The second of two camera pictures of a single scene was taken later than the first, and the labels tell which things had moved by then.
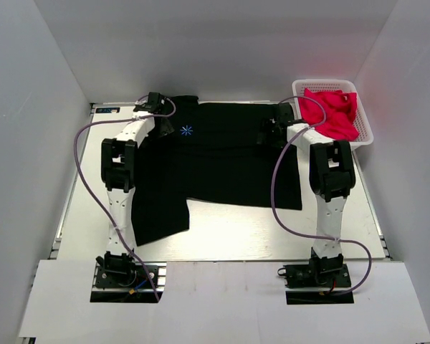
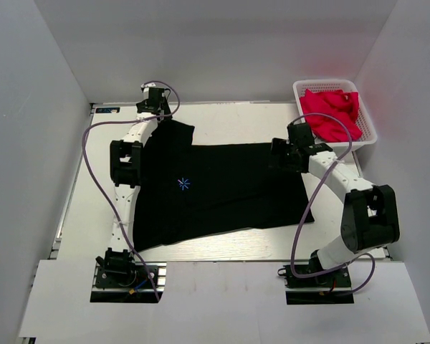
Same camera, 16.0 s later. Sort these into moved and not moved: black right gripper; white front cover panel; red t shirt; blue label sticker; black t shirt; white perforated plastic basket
Moved: black t shirt; black right gripper
Not moved: white perforated plastic basket; blue label sticker; white front cover panel; red t shirt
